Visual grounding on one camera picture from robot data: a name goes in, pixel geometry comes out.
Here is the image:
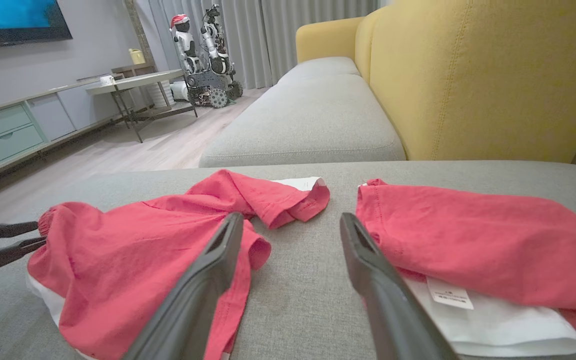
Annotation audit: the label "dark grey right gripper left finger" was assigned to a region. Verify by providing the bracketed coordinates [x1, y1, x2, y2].
[122, 212, 246, 360]

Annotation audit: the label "white wheeled robot santa hat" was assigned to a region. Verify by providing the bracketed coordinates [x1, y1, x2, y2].
[169, 4, 244, 109]

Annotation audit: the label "grey sofa seat cushion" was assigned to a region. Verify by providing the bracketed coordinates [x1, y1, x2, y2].
[198, 56, 408, 169]

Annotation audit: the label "white ribbed cylinder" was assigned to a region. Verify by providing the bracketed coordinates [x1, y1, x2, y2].
[145, 80, 177, 109]

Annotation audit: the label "black flat screen television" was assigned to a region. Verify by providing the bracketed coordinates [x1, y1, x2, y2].
[0, 0, 73, 50]

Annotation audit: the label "grey table black legs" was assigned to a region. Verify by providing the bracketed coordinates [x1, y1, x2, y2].
[85, 68, 200, 145]

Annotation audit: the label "large grey chaise seat cushion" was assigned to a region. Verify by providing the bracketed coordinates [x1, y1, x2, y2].
[0, 160, 576, 360]

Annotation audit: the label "grey pleated curtain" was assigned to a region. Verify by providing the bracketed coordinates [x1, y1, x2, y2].
[135, 0, 381, 92]

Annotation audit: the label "yellow sofa armrest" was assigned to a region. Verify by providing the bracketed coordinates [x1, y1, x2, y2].
[295, 16, 366, 65]

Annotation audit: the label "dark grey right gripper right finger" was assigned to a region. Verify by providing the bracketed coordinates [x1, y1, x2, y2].
[339, 212, 462, 360]

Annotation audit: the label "pale grey drawer cabinet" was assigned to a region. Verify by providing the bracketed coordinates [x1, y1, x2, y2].
[0, 75, 137, 194]

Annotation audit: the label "wide yellow sofa backrest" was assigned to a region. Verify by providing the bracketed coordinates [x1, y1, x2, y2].
[354, 0, 576, 164]

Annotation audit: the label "red white basketball shorts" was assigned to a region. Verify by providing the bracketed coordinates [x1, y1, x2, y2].
[25, 169, 331, 360]

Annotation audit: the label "red white basketball jersey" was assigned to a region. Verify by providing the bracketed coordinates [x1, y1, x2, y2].
[355, 178, 576, 358]

